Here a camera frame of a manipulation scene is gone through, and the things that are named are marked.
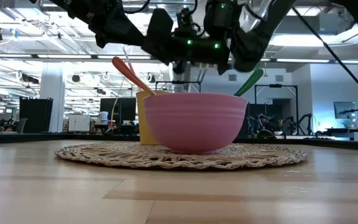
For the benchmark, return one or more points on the thin pale pink stick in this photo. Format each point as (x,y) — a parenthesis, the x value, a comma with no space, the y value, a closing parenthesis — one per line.
(129,62)

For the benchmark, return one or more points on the yellow ribbed cup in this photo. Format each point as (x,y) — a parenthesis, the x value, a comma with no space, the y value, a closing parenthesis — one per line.
(145,130)

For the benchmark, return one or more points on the black background robot arm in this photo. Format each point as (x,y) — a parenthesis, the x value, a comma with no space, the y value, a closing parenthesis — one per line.
(312,119)

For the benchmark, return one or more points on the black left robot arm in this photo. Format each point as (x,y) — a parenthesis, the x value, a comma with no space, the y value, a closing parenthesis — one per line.
(104,21)

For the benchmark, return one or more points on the large ceiling light panel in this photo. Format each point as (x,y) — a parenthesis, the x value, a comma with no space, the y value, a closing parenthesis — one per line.
(300,40)

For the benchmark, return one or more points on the pink plastic bowl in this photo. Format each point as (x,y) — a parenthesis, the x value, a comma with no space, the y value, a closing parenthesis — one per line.
(194,124)

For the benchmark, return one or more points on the black display screens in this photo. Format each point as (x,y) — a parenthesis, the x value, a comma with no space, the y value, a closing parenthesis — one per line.
(120,110)

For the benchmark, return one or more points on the white bucket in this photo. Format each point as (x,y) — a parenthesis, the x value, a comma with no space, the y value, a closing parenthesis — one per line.
(103,118)

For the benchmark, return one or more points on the grey computer monitor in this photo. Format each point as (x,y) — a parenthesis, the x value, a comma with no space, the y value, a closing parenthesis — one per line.
(343,109)

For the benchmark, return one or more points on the black ceiling spotlight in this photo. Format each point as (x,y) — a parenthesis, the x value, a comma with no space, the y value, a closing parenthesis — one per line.
(76,78)

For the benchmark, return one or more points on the long ceiling light strip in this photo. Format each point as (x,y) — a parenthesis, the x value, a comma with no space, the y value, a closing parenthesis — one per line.
(64,56)

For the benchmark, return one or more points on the dark background desk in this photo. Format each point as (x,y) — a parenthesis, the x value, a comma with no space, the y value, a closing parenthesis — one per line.
(337,132)

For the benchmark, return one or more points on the white cabinet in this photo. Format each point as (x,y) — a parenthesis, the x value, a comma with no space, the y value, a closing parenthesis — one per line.
(79,123)

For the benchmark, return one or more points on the round woven straw placemat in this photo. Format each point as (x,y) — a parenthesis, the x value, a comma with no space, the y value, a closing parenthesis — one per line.
(113,155)

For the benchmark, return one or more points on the white pillar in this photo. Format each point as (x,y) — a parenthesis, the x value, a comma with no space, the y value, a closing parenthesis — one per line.
(52,99)

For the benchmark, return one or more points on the black cabinet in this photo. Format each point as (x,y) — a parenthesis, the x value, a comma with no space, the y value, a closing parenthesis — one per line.
(36,115)

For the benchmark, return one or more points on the grey chair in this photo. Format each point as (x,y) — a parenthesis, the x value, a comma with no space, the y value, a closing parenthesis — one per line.
(21,126)

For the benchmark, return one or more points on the silver ventilation duct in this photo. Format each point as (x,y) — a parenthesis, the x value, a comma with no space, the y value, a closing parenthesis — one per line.
(179,77)

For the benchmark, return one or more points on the low black metal frame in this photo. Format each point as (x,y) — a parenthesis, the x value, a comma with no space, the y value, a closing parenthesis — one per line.
(179,82)

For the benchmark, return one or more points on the tall black metal frame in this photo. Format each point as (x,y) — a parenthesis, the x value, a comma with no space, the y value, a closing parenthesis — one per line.
(275,85)

